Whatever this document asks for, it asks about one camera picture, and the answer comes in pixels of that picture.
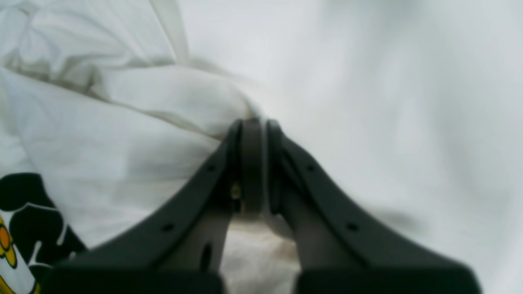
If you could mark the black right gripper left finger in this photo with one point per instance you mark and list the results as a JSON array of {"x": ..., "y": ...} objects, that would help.
[{"x": 178, "y": 248}]

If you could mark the white printed T-shirt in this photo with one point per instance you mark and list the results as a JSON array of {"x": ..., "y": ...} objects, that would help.
[{"x": 104, "y": 116}]

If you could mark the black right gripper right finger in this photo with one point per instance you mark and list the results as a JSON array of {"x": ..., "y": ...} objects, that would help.
[{"x": 341, "y": 248}]

